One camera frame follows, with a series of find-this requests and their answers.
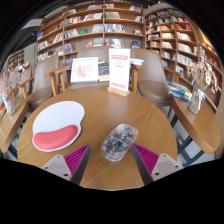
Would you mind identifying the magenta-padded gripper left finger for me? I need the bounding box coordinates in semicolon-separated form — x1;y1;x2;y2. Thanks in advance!
41;143;92;186

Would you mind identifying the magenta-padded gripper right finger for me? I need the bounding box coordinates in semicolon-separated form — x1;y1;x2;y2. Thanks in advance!
131;143;184;186

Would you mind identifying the transparent computer mouse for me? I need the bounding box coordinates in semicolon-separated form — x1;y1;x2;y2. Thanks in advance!
99;123;139;163

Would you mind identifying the white mouse pad red rest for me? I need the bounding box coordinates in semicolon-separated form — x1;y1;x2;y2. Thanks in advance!
31;100;86;153

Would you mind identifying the round wooden side table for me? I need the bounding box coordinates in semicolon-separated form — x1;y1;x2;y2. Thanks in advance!
0;98;29;159
171;96;222;168

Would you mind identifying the stack of colourful books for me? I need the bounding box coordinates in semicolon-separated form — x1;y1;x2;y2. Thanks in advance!
165;79;194;102

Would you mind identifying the beige dried flowers glass vase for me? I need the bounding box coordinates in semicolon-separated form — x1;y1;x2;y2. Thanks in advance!
185;46;219;116

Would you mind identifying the pink dried flowers glass vase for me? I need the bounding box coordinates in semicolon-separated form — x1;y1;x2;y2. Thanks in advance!
0;63;31;117

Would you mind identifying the brown padded wooden armchair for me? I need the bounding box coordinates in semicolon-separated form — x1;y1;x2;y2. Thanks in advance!
16;54;66;113
130;48;184;118
44;45;144;98

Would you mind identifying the white framed picture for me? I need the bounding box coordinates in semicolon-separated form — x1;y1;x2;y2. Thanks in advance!
69;56;100;84

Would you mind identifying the dark upright book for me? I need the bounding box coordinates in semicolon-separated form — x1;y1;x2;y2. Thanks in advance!
98;62;110;83

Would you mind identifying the white sign wooden base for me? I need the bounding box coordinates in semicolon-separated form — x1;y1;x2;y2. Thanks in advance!
107;48;132;98

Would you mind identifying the light blue book stack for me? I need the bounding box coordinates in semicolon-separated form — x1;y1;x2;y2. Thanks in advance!
129;58;145;67

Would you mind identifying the distant wooden bookshelf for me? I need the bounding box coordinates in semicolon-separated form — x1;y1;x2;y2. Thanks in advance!
6;49;26;73

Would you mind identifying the curved wooden bookshelf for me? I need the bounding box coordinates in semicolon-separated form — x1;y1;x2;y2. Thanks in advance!
143;6;223;111

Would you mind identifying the wide wooden bookshelf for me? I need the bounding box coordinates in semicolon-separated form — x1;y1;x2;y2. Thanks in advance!
35;1;147;68

